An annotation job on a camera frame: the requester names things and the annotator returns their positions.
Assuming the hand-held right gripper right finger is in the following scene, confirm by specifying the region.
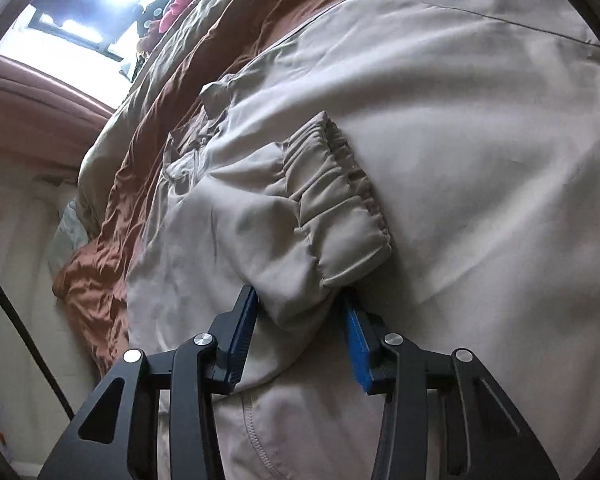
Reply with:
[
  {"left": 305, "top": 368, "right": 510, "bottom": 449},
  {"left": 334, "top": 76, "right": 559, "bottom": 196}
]
[{"left": 340, "top": 287, "right": 563, "bottom": 480}]

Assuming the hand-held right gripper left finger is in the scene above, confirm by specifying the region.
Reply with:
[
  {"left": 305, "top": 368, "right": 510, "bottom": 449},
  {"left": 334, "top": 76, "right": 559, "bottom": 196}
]
[{"left": 37, "top": 285, "right": 261, "bottom": 480}]

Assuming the beige jacket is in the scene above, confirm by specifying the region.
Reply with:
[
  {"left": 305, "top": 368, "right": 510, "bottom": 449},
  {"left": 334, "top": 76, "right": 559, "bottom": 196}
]
[{"left": 125, "top": 0, "right": 600, "bottom": 480}]

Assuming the brown bed sheet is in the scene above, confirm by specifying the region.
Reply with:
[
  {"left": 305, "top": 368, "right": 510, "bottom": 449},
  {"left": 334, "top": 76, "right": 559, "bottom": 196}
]
[{"left": 52, "top": 0, "right": 396, "bottom": 376}]

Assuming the pale pillow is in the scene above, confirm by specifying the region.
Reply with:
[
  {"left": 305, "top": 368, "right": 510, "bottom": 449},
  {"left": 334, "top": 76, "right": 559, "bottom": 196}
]
[{"left": 55, "top": 199, "right": 92, "bottom": 272}]

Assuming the beige blanket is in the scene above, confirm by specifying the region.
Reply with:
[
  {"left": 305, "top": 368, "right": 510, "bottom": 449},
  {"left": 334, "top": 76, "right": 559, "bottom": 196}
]
[{"left": 77, "top": 0, "right": 281, "bottom": 236}]

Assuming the brown curtain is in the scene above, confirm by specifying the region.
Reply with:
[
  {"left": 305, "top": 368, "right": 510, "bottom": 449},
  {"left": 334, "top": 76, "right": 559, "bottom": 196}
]
[{"left": 0, "top": 52, "right": 123, "bottom": 183}]

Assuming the pink cloth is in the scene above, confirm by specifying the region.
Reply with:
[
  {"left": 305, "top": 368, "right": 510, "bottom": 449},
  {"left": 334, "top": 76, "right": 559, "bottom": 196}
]
[{"left": 159, "top": 0, "right": 207, "bottom": 32}]

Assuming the plush toy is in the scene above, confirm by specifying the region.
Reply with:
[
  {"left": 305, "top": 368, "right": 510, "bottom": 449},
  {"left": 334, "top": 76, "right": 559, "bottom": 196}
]
[{"left": 134, "top": 2, "right": 167, "bottom": 37}]

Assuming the black cable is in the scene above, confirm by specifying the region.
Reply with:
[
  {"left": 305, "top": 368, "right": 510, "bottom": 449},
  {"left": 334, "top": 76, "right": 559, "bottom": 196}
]
[{"left": 0, "top": 254, "right": 76, "bottom": 422}]

